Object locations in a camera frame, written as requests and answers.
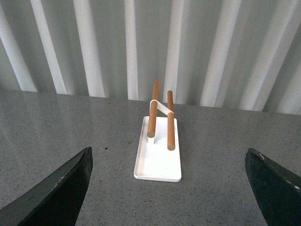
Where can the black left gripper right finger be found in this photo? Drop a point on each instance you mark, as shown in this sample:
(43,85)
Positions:
(276,189)

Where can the white towel rack stand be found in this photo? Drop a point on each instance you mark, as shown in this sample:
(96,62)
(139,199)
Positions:
(158,154)

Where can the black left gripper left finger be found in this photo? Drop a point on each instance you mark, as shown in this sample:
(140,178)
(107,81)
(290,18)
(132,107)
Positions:
(56,200)

